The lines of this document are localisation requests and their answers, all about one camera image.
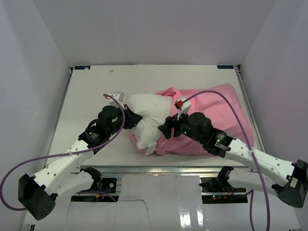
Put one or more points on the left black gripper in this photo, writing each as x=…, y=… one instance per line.
x=132, y=118

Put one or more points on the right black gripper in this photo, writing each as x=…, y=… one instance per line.
x=170, y=122

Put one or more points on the white pillow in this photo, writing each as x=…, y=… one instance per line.
x=153, y=109

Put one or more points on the pink floral pillowcase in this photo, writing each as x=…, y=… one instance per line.
x=221, y=105

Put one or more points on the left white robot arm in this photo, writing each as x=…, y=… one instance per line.
x=38, y=193

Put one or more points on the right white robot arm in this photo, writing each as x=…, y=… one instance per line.
x=286, y=180

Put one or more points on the left blue table label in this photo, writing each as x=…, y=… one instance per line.
x=82, y=67

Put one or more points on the blue table label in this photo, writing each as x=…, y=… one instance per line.
x=82, y=67
x=225, y=66

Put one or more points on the right blue table label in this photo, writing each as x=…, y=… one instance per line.
x=225, y=66

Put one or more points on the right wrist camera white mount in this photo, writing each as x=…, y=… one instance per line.
x=183, y=105

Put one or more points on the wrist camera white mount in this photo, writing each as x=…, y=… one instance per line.
x=116, y=99
x=183, y=105

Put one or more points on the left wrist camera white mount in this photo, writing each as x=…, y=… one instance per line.
x=116, y=99

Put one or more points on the aluminium table front rail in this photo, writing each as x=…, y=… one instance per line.
x=156, y=170

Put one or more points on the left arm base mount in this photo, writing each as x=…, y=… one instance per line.
x=101, y=187

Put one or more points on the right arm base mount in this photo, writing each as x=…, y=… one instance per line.
x=217, y=190

